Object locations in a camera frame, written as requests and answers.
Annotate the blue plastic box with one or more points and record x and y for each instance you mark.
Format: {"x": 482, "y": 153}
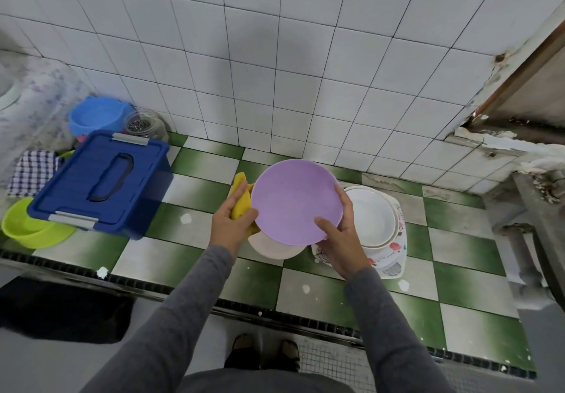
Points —
{"x": 97, "y": 183}

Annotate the purple plastic bowl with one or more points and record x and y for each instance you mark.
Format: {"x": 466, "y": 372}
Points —
{"x": 296, "y": 201}

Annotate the blue white checked cloth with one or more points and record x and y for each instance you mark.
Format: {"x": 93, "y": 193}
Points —
{"x": 33, "y": 173}

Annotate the white plastic bowl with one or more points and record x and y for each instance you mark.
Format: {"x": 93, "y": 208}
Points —
{"x": 275, "y": 250}

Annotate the person's right hand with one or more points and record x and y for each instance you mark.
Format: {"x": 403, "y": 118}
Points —
{"x": 344, "y": 247}

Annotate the glass jar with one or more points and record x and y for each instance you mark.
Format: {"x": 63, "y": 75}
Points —
{"x": 146, "y": 125}

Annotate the blue plastic bowl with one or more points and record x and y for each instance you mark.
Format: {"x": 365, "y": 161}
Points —
{"x": 99, "y": 114}

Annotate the lime green plastic bowl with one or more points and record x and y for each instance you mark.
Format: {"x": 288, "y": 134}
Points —
{"x": 33, "y": 227}

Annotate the person's black shoe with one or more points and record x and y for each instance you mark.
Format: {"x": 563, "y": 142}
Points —
{"x": 288, "y": 355}
{"x": 241, "y": 353}

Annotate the clear plastic bag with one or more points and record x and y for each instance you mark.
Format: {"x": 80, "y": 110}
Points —
{"x": 31, "y": 106}

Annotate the stainless steel sink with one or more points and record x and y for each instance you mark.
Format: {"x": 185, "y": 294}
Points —
{"x": 543, "y": 220}

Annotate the person's right forearm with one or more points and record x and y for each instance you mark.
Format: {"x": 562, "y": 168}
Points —
{"x": 397, "y": 335}

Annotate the person's left hand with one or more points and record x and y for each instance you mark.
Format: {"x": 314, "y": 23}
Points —
{"x": 231, "y": 229}

